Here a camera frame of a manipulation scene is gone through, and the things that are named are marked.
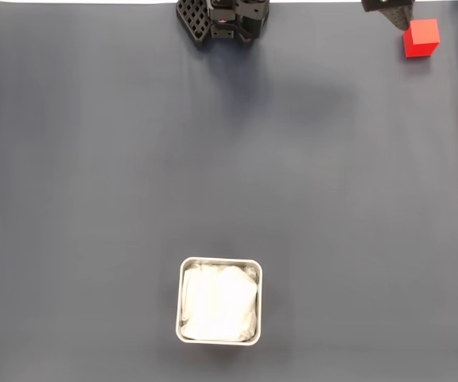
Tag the red cube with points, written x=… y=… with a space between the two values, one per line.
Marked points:
x=421 y=40

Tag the square metal box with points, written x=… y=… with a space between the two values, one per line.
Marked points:
x=178 y=302

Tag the grey table mat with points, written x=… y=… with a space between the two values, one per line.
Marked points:
x=94 y=159

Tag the white cloth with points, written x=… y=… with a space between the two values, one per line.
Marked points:
x=219 y=306

